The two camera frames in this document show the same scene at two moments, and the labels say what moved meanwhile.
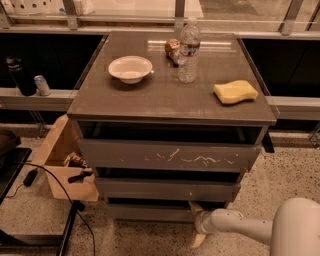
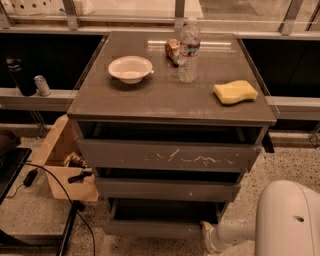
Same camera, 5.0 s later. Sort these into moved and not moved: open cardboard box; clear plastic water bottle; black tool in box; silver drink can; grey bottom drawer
Moved: grey bottom drawer
Not moved: silver drink can; open cardboard box; clear plastic water bottle; black tool in box
